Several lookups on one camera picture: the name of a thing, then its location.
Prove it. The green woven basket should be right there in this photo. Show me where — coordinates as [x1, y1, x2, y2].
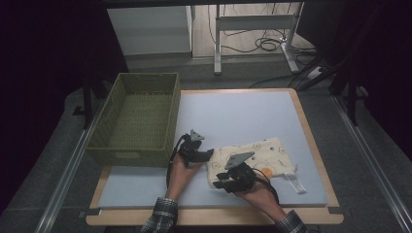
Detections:
[85, 72, 182, 168]

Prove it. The left hand-held gripper black cable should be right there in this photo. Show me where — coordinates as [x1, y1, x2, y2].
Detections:
[165, 134, 190, 188]

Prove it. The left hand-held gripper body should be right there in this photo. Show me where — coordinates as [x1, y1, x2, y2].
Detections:
[178, 129, 206, 168]

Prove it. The person's right hand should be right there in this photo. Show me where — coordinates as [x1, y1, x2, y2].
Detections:
[233, 175, 280, 213]

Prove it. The grey foam mat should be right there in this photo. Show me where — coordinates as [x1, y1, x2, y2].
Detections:
[97, 90, 328, 209]

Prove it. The tangle of black floor cables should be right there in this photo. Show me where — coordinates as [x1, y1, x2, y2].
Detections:
[207, 3, 318, 89]

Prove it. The white cabinet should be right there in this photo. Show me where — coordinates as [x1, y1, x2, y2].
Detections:
[106, 5, 193, 56]

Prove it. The black stand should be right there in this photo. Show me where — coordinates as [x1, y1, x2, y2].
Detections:
[72, 76, 110, 130]
[295, 56, 368, 127]

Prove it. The white power strip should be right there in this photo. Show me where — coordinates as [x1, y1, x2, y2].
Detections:
[305, 66, 325, 81]

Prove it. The right hand-held gripper black cable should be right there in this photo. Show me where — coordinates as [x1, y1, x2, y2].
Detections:
[252, 167, 281, 206]

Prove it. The cream printed cloth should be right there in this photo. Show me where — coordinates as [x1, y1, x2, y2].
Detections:
[206, 137, 307, 195]

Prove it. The hand-held gripper black cable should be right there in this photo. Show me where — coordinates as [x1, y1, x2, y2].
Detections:
[165, 134, 190, 188]
[252, 167, 281, 206]

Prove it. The metal floor rail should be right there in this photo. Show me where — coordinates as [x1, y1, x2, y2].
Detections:
[332, 95, 412, 233]
[33, 100, 105, 233]

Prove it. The white metal desk frame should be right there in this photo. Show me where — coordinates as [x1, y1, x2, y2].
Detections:
[213, 2, 305, 76]

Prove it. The person's left hand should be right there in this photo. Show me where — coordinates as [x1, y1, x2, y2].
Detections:
[166, 154, 203, 200]

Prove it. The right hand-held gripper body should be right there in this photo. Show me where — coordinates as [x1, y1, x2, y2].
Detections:
[223, 150, 257, 192]

